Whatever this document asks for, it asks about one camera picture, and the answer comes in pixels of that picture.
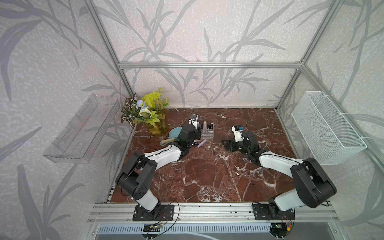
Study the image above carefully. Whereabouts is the aluminium frame crossbar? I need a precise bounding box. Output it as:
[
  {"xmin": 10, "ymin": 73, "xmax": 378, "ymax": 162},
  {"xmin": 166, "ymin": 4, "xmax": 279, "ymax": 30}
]
[{"xmin": 119, "ymin": 62, "xmax": 302, "ymax": 69}]

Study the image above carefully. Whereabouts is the small electronics board with wires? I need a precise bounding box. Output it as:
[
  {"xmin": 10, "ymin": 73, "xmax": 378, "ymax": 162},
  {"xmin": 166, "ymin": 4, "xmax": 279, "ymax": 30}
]
[{"xmin": 143, "ymin": 225, "xmax": 162, "ymax": 233}]

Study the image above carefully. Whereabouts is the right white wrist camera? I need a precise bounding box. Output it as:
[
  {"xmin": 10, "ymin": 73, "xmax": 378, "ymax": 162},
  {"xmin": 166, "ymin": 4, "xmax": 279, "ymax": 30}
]
[{"xmin": 232, "ymin": 125, "xmax": 243, "ymax": 143}]

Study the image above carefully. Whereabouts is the small lavender lip tube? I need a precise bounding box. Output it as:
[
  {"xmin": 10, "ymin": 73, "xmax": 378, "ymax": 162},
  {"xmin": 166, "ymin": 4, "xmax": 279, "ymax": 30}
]
[{"xmin": 198, "ymin": 140, "xmax": 207, "ymax": 148}]

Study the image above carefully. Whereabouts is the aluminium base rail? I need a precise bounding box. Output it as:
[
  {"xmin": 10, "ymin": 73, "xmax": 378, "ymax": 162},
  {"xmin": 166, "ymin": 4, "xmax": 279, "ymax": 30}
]
[{"xmin": 87, "ymin": 202, "xmax": 340, "ymax": 224}]

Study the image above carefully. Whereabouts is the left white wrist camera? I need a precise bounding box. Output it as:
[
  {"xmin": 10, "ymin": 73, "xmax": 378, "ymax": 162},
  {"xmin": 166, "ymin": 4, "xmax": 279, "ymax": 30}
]
[{"xmin": 189, "ymin": 114, "xmax": 199, "ymax": 130}]

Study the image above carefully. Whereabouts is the clear acrylic lipstick organizer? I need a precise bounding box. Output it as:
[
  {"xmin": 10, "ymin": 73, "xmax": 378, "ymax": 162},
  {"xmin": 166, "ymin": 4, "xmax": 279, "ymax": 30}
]
[{"xmin": 200, "ymin": 122, "xmax": 214, "ymax": 141}]

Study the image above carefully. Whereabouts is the pink lip gloss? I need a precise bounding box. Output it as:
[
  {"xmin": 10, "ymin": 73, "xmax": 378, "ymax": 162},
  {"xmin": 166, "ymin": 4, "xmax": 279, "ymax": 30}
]
[{"xmin": 203, "ymin": 121, "xmax": 208, "ymax": 131}]

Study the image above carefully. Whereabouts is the white wire mesh basket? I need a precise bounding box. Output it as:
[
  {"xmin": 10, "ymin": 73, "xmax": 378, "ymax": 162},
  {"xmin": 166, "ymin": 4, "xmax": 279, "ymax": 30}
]
[{"xmin": 292, "ymin": 91, "xmax": 367, "ymax": 166}]

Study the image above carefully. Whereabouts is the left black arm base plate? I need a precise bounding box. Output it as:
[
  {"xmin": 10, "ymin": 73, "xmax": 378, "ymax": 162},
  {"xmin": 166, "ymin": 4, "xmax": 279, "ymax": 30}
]
[{"xmin": 133, "ymin": 204, "xmax": 175, "ymax": 222}]

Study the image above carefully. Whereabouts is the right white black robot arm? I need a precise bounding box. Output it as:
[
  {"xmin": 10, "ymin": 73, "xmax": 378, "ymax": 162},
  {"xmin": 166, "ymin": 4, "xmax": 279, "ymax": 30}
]
[{"xmin": 222, "ymin": 131, "xmax": 337, "ymax": 215}]

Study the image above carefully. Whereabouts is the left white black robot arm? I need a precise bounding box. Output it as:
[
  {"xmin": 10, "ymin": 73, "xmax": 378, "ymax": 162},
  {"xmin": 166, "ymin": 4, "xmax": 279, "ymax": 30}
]
[{"xmin": 116, "ymin": 124, "xmax": 202, "ymax": 211}]

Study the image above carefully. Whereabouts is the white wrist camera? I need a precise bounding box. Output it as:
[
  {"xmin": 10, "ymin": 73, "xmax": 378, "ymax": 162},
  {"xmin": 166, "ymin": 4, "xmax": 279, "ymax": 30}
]
[
  {"xmin": 189, "ymin": 114, "xmax": 199, "ymax": 130},
  {"xmin": 232, "ymin": 125, "xmax": 243, "ymax": 143}
]

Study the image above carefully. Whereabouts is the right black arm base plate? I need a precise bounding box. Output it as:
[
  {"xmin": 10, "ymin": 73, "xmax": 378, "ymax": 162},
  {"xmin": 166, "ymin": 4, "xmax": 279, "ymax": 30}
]
[{"xmin": 252, "ymin": 201, "xmax": 296, "ymax": 221}]

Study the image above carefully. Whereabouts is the artificial plant in amber vase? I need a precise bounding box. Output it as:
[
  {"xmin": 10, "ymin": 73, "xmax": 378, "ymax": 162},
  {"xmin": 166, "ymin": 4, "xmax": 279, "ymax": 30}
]
[{"xmin": 121, "ymin": 88, "xmax": 170, "ymax": 136}]

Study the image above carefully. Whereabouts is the teal plastic dustpan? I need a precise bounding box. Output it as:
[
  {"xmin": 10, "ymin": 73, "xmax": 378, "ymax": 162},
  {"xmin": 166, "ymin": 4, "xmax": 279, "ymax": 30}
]
[{"xmin": 169, "ymin": 127, "xmax": 182, "ymax": 140}]

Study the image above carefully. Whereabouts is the clear acrylic wall shelf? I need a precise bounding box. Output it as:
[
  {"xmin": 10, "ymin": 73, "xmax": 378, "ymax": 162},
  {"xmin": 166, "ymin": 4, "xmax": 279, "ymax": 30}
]
[{"xmin": 43, "ymin": 94, "xmax": 121, "ymax": 164}]

